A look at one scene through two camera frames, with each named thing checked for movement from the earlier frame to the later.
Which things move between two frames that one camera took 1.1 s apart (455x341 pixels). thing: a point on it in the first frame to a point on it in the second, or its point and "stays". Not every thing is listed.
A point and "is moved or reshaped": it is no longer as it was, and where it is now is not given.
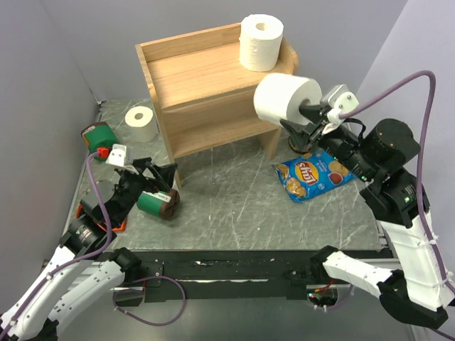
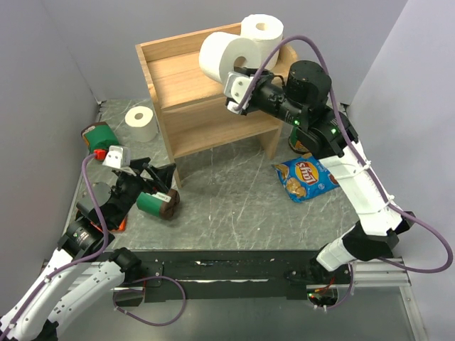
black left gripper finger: [141, 164] stays
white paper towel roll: [278, 96] is moved or reshaped
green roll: [298, 142] stays
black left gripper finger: [166, 172] stays
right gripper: [313, 111] to [265, 76]
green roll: [163, 204] stays
